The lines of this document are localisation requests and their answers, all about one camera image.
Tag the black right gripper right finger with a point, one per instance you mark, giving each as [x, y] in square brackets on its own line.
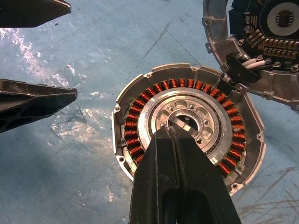
[205, 193]

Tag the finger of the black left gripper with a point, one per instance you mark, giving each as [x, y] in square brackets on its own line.
[35, 100]
[30, 12]

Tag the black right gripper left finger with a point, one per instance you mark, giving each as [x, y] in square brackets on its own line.
[154, 186]

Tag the silver spoked rotor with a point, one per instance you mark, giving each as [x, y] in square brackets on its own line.
[184, 109]

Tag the motor housing with copper windings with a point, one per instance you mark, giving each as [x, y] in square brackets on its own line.
[252, 121]

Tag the blue plastic table cover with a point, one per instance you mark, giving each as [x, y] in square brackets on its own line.
[70, 175]

